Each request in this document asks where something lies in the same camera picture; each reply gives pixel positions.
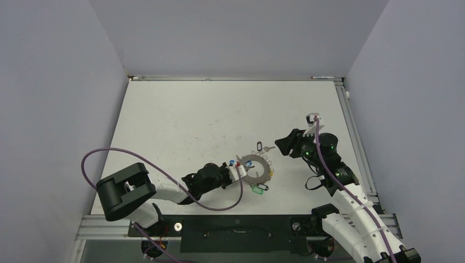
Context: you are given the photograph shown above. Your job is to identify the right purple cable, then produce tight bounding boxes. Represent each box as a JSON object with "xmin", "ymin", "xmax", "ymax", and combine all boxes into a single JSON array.
[{"xmin": 313, "ymin": 116, "xmax": 399, "ymax": 263}]

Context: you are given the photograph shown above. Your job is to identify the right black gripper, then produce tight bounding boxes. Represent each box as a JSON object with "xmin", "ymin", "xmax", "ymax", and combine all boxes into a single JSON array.
[{"xmin": 276, "ymin": 127, "xmax": 325, "ymax": 168}]

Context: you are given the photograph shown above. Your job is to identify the grey metal keyring disc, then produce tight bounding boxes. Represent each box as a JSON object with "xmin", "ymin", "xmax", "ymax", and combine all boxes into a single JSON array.
[{"xmin": 238, "ymin": 154, "xmax": 273, "ymax": 185}]

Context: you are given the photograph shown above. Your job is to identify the green key tag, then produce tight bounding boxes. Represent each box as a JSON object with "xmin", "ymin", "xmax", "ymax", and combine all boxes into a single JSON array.
[{"xmin": 252, "ymin": 186, "xmax": 264, "ymax": 195}]

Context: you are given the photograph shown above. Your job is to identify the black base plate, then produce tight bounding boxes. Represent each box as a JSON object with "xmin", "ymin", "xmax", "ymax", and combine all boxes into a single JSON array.
[{"xmin": 146, "ymin": 214, "xmax": 336, "ymax": 256}]

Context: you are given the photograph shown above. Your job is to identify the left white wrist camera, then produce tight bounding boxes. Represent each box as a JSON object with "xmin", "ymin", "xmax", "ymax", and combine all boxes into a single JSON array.
[{"xmin": 227, "ymin": 165, "xmax": 247, "ymax": 182}]

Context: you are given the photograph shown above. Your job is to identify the aluminium rail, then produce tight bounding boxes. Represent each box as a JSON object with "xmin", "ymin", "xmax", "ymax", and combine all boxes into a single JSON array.
[
  {"xmin": 128, "ymin": 76, "xmax": 344, "ymax": 82},
  {"xmin": 334, "ymin": 78, "xmax": 402, "ymax": 238}
]

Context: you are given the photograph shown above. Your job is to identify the aluminium right rail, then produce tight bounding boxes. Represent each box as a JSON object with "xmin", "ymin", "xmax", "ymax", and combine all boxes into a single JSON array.
[{"xmin": 334, "ymin": 78, "xmax": 402, "ymax": 238}]

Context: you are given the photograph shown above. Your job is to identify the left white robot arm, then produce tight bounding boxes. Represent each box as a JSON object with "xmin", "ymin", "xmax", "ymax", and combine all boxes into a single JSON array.
[{"xmin": 96, "ymin": 163, "xmax": 243, "ymax": 236}]

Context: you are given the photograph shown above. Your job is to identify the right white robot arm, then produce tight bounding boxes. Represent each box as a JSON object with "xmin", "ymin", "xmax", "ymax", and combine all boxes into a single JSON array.
[{"xmin": 275, "ymin": 129, "xmax": 421, "ymax": 262}]

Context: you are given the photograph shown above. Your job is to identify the aluminium back rail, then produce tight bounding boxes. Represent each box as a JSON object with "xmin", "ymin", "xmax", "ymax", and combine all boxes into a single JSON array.
[{"xmin": 128, "ymin": 76, "xmax": 344, "ymax": 82}]

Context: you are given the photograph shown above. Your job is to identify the black key tag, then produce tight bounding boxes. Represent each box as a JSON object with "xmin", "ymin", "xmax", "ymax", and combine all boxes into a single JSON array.
[{"xmin": 257, "ymin": 184, "xmax": 269, "ymax": 191}]

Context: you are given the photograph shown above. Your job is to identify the black tagged key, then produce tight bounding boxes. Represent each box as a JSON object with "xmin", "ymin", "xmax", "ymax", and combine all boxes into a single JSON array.
[{"xmin": 257, "ymin": 141, "xmax": 276, "ymax": 152}]

